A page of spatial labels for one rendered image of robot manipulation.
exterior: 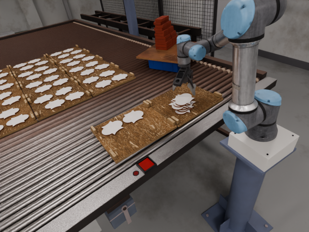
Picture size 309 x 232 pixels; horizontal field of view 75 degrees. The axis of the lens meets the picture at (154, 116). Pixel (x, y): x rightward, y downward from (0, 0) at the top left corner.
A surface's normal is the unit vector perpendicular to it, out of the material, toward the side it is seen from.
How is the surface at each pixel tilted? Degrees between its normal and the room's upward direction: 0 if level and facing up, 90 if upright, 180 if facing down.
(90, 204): 0
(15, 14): 90
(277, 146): 4
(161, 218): 0
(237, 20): 86
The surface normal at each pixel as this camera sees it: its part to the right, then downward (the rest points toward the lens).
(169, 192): -0.11, -0.79
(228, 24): -0.90, 0.29
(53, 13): 0.51, 0.47
